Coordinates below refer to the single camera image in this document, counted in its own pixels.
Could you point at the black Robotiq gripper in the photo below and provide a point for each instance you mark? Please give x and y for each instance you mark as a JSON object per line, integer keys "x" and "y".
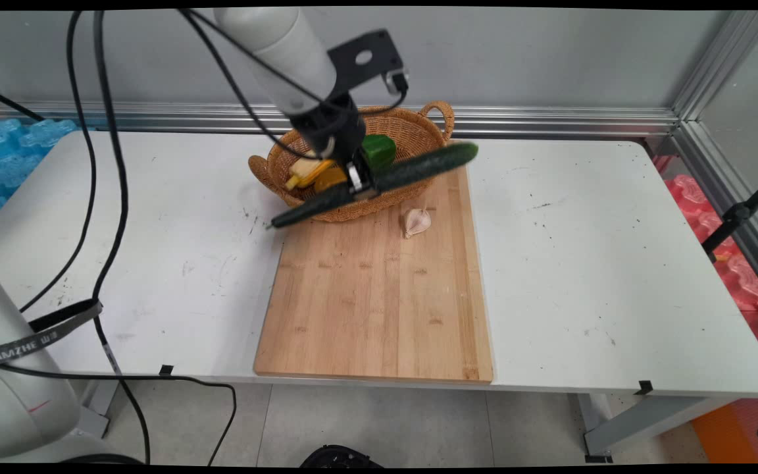
{"x": 329, "y": 128}

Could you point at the dark green cucumber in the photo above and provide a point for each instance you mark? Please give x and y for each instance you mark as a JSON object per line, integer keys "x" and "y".
{"x": 431, "y": 161}

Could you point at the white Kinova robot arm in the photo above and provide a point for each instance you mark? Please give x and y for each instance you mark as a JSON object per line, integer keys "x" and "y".
{"x": 274, "y": 46}

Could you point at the green bell pepper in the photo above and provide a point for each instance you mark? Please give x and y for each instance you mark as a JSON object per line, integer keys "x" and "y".
{"x": 382, "y": 150}

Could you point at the yellow-orange bell pepper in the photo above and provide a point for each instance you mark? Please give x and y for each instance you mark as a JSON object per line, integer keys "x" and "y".
{"x": 329, "y": 179}

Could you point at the yellow corn cob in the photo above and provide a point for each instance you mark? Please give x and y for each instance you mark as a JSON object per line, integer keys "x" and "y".
{"x": 303, "y": 174}

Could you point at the woven wicker basket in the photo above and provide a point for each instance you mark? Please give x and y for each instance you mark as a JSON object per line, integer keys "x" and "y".
{"x": 418, "y": 131}

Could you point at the white garlic bulb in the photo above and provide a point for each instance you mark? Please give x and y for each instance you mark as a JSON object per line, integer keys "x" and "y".
{"x": 417, "y": 222}

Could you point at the bamboo cutting board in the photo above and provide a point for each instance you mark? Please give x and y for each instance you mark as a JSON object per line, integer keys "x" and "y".
{"x": 366, "y": 296}

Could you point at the black tape strip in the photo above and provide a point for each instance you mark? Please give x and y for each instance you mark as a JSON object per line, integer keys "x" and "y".
{"x": 166, "y": 370}
{"x": 644, "y": 388}

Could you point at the black round object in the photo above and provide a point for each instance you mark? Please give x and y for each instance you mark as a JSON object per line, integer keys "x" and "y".
{"x": 339, "y": 456}

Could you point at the short grey table leg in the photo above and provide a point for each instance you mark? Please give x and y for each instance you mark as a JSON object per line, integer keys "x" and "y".
{"x": 99, "y": 408}

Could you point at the blue foam mat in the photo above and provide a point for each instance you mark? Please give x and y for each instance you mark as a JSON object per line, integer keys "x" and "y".
{"x": 4, "y": 164}

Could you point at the black tripod stand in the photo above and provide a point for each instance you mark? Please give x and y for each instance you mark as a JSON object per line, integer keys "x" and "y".
{"x": 737, "y": 214}

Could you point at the long grey table leg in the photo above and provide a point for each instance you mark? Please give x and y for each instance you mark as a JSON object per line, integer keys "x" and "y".
{"x": 649, "y": 421}

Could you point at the red foam mat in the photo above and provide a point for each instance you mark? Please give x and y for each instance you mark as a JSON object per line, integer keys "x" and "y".
{"x": 744, "y": 276}

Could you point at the orange floor mat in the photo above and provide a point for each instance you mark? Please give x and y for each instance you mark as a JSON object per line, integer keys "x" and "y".
{"x": 724, "y": 434}

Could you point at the horizontal aluminium frame rail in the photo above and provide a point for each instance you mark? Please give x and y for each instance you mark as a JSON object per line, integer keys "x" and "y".
{"x": 550, "y": 120}

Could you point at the slanted aluminium frame rail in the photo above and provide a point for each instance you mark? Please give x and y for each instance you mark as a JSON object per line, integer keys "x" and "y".
{"x": 728, "y": 187}

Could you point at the aluminium frame post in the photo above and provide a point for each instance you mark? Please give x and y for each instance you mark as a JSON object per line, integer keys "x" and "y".
{"x": 721, "y": 62}

